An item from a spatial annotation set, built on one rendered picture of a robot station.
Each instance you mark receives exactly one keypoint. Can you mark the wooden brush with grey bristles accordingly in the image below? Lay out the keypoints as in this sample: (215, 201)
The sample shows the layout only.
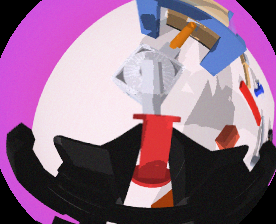
(245, 63)

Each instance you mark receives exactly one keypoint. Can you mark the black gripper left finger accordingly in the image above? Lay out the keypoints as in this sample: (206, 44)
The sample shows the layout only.
(116, 159)

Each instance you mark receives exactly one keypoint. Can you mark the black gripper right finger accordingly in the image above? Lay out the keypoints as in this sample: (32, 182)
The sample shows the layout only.
(191, 164)

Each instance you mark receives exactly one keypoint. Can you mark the black mallet with wooden handle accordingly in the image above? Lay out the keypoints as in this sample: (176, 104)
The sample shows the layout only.
(270, 135)

